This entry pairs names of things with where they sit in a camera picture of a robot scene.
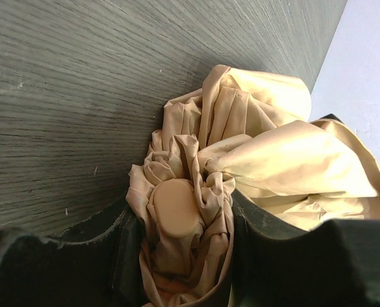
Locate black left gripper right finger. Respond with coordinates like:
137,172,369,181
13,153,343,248
206,191,380,306

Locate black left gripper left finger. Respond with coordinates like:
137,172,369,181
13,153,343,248
0,199,146,306

